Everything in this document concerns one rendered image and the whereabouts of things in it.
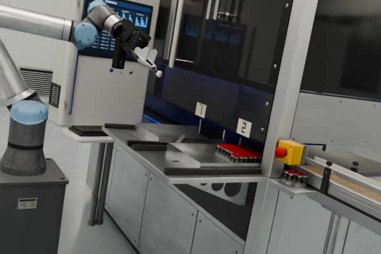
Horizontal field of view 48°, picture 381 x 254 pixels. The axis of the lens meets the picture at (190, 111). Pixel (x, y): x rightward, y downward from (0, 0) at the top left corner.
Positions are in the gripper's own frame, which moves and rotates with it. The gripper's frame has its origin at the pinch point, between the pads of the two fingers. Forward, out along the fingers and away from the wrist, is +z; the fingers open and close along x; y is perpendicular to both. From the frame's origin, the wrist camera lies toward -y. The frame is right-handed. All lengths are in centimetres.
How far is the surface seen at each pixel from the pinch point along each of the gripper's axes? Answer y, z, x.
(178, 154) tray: -22.8, 21.2, 16.4
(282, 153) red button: 4, 50, 21
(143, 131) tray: -35.3, -5.6, 33.0
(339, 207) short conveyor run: 2, 74, 26
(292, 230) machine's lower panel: -23, 67, 45
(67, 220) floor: -152, -45, 92
